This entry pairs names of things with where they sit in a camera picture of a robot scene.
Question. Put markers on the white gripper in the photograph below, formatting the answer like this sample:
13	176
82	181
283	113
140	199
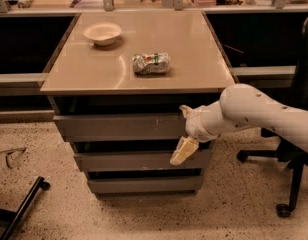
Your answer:
194	125

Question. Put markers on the grey top drawer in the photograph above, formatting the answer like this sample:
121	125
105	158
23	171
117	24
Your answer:
120	127

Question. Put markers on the grey drawer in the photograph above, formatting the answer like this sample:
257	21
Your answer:
138	160
120	127
144	185

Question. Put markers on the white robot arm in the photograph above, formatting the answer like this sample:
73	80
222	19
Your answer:
239	107

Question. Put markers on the grey drawer cabinet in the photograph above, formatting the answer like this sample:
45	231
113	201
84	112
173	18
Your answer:
117	87

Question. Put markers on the grey bottom drawer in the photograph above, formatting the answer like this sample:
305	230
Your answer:
144	185

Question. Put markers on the grey middle drawer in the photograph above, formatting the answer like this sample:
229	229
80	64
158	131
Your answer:
138	160

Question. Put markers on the crushed silver green can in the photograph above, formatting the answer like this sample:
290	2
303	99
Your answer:
157	63

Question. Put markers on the black office chair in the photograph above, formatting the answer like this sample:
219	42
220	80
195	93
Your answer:
291	126

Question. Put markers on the white paper bowl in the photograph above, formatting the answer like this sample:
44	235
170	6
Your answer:
103	33

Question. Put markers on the black chair base leg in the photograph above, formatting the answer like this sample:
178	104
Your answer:
11	219

